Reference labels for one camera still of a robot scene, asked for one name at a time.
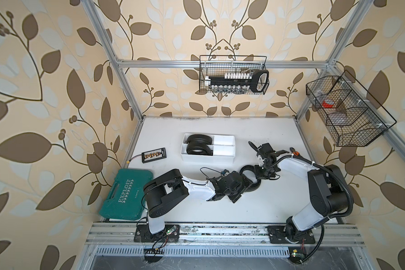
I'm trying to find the green plastic tool case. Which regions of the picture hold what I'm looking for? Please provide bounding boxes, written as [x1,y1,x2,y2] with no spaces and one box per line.
[99,168,153,221]

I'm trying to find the back wire basket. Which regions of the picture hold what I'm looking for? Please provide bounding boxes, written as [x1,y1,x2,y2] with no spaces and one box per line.
[199,55,270,95]

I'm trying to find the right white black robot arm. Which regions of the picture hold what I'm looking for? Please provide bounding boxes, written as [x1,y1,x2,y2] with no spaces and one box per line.
[248,141,354,239]

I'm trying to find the black belt front loop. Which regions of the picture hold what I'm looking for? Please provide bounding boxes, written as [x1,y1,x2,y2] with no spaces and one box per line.
[186,142,213,156]

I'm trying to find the right wire basket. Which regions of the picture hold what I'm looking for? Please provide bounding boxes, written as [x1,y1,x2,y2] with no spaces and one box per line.
[306,70,397,147]

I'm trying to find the black belt long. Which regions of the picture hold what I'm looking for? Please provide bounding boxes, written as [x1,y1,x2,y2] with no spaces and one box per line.
[185,134,213,145]

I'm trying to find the white divided storage tray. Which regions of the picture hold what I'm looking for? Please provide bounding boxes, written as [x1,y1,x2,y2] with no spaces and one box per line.
[181,133,236,164]

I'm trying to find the orange black pliers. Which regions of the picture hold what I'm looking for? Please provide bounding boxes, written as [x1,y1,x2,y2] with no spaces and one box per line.
[290,147,301,156]

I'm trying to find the aluminium front rail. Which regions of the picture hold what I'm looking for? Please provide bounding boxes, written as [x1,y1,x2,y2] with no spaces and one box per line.
[85,222,365,248]

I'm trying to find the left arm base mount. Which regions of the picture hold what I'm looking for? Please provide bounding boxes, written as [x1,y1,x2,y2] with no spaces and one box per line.
[134,224,180,243]

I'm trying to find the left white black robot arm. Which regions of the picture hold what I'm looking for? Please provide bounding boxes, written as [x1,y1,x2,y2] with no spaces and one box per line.
[141,169,261,235]

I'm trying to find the red item in basket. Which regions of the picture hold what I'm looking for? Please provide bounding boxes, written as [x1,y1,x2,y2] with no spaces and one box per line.
[322,99,335,109]

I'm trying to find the wire basket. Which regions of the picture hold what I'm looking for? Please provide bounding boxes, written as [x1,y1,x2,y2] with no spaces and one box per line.
[199,55,270,95]
[306,70,397,147]

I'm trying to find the black socket set rail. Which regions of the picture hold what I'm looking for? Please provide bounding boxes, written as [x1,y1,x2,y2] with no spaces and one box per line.
[204,70,270,94]

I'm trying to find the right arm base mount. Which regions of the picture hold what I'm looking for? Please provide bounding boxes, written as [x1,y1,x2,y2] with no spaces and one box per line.
[267,225,316,244]

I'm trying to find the black bit holder box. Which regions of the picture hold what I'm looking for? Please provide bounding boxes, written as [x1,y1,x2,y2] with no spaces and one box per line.
[141,147,167,164]

